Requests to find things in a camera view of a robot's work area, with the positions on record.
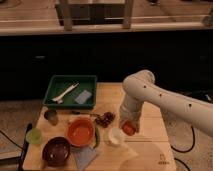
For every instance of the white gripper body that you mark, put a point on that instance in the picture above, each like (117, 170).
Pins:
(130, 110)

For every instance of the red apple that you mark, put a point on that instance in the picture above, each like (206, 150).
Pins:
(128, 128)

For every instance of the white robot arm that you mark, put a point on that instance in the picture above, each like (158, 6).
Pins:
(140, 88)

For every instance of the white paper cup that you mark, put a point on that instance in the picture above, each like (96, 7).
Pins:
(116, 136)

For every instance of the small grey metal cup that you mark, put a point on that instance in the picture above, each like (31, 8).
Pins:
(51, 116)

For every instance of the light green cup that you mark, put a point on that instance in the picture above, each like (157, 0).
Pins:
(34, 136)

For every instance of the dark brown grape bunch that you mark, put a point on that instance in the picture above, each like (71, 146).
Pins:
(105, 119)

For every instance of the green pea pod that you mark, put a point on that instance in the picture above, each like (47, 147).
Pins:
(97, 137)

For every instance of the grey sponge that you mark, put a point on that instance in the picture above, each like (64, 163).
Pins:
(83, 97)

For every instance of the orange bowl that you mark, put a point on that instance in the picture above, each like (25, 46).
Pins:
(81, 132)

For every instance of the grey blue cloth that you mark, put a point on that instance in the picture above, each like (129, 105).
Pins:
(83, 156)

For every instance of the white plastic utensil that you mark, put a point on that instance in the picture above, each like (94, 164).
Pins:
(59, 98)

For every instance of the green plastic tray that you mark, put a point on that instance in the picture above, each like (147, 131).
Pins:
(71, 92)

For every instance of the dark maroon bowl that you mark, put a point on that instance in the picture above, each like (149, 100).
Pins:
(56, 152)

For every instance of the dark handled knife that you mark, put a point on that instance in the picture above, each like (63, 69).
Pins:
(85, 113)

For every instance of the wooden chair frame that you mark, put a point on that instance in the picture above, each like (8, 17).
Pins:
(91, 13)

